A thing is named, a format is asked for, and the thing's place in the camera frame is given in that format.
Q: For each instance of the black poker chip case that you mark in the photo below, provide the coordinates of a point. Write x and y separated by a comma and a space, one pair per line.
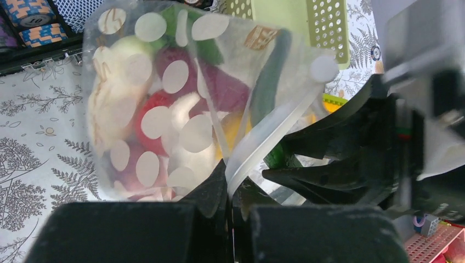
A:
114, 37

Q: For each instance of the green toy cucumber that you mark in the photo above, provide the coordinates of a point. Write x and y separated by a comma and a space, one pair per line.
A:
264, 92

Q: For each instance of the white toy radish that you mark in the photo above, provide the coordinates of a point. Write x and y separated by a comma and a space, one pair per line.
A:
124, 76

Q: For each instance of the white toy mushroom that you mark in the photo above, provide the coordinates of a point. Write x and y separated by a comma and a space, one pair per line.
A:
189, 142

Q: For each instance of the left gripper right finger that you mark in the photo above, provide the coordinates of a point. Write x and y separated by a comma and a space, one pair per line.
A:
266, 231

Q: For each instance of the dark red toy sweet potato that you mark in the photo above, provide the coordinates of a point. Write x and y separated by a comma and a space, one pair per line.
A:
228, 93

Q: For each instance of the yellow triangular plastic tool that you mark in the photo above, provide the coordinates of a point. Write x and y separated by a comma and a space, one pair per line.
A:
329, 105

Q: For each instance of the floral table mat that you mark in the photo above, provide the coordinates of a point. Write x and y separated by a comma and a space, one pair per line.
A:
45, 157

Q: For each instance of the yellow toy corn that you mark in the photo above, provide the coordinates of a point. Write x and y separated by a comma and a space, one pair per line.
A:
231, 124

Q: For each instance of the green toy leaf vegetable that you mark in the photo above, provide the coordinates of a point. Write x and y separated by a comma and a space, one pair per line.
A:
207, 50

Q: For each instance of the purple toy onion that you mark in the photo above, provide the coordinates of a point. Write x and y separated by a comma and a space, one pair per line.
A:
136, 170

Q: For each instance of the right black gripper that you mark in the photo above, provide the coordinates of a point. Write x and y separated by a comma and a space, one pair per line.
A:
411, 165

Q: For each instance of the clear dotted zip top bag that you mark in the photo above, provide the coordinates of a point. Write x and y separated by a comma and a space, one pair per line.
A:
245, 45

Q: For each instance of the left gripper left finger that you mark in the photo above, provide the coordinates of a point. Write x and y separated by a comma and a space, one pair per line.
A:
192, 229

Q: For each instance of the green plastic basket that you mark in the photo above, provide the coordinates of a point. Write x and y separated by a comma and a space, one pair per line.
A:
323, 23

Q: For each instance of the red toy tomato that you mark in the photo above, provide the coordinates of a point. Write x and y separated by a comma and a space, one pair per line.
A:
153, 125

